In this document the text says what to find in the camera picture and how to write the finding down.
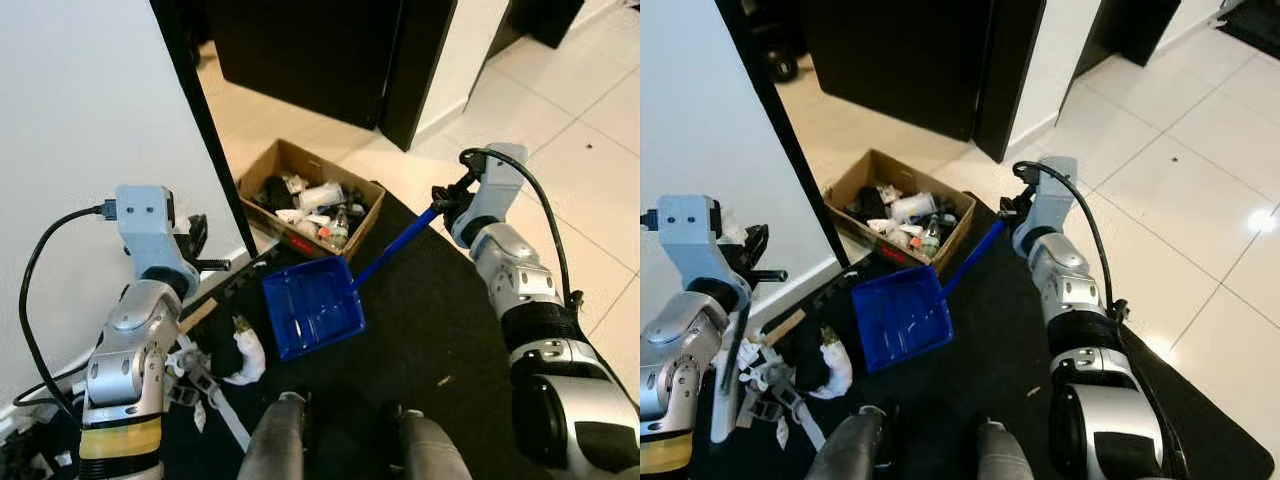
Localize blue plastic dustpan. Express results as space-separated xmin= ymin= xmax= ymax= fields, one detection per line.
xmin=261 ymin=203 xmax=443 ymax=362
xmin=852 ymin=218 xmax=1009 ymax=374

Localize grey broom stick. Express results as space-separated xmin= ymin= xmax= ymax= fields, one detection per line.
xmin=712 ymin=310 xmax=750 ymax=444

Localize black floor rug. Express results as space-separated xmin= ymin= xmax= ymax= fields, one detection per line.
xmin=150 ymin=190 xmax=641 ymax=480
xmin=690 ymin=195 xmax=1251 ymax=480

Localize dark floor mat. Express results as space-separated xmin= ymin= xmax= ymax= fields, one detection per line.
xmin=1215 ymin=0 xmax=1280 ymax=62

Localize brown wooden piece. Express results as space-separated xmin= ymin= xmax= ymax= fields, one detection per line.
xmin=762 ymin=310 xmax=808 ymax=347
xmin=180 ymin=298 xmax=220 ymax=337

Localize brown cardboard trash box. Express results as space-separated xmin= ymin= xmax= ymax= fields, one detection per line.
xmin=823 ymin=148 xmax=977 ymax=272
xmin=237 ymin=138 xmax=387 ymax=264

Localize black crumpled trash item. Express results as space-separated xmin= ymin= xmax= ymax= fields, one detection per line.
xmin=250 ymin=177 xmax=297 ymax=212
xmin=845 ymin=187 xmax=887 ymax=220

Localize white plastic bottle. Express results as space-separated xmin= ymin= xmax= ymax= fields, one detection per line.
xmin=888 ymin=192 xmax=937 ymax=222
xmin=298 ymin=183 xmax=347 ymax=212

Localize white and black sock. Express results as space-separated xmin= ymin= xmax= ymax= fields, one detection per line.
xmin=810 ymin=328 xmax=854 ymax=400
xmin=222 ymin=316 xmax=268 ymax=387

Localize white crumpled paper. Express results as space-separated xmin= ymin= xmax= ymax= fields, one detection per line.
xmin=275 ymin=207 xmax=332 ymax=237
xmin=868 ymin=214 xmax=922 ymax=247

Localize narrow black cabinet panel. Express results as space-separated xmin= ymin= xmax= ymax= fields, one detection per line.
xmin=380 ymin=0 xmax=460 ymax=152
xmin=975 ymin=0 xmax=1047 ymax=164

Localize wide black cabinet door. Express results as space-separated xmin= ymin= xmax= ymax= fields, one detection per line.
xmin=800 ymin=0 xmax=993 ymax=142
xmin=207 ymin=0 xmax=404 ymax=132

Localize grey left robot leg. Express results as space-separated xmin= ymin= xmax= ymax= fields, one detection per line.
xmin=237 ymin=392 xmax=309 ymax=480
xmin=805 ymin=405 xmax=887 ymax=480

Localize grey robot leg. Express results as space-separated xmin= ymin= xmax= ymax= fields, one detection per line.
xmin=237 ymin=392 xmax=309 ymax=480
xmin=975 ymin=418 xmax=1042 ymax=480
xmin=385 ymin=403 xmax=477 ymax=480
xmin=805 ymin=405 xmax=887 ymax=480

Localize small black furniture block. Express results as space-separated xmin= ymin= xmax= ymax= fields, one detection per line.
xmin=1075 ymin=0 xmax=1182 ymax=67
xmin=487 ymin=0 xmax=587 ymax=50

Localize black wheeled object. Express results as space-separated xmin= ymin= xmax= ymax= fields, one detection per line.
xmin=745 ymin=0 xmax=807 ymax=84

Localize grey right robot leg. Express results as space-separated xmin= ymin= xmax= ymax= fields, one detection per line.
xmin=385 ymin=403 xmax=477 ymax=480
xmin=975 ymin=418 xmax=1042 ymax=480

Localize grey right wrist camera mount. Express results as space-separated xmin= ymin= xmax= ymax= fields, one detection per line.
xmin=1035 ymin=157 xmax=1080 ymax=236
xmin=478 ymin=143 xmax=530 ymax=221

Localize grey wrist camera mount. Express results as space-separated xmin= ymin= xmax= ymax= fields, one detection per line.
xmin=478 ymin=143 xmax=530 ymax=221
xmin=1035 ymin=157 xmax=1080 ymax=236
xmin=655 ymin=195 xmax=742 ymax=292
xmin=113 ymin=185 xmax=192 ymax=287

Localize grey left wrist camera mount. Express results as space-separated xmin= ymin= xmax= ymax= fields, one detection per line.
xmin=655 ymin=195 xmax=742 ymax=292
xmin=113 ymin=185 xmax=192 ymax=287

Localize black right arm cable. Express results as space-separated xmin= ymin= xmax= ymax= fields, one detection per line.
xmin=459 ymin=147 xmax=587 ymax=311
xmin=1012 ymin=160 xmax=1132 ymax=321

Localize white buckle strap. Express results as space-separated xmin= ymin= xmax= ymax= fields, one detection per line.
xmin=738 ymin=345 xmax=793 ymax=413
xmin=165 ymin=338 xmax=217 ymax=407

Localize black door frame post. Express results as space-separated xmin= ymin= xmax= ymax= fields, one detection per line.
xmin=715 ymin=0 xmax=852 ymax=270
xmin=150 ymin=0 xmax=260 ymax=257

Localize white strap loops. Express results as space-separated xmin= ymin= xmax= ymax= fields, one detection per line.
xmin=190 ymin=365 xmax=253 ymax=452
xmin=770 ymin=380 xmax=827 ymax=452

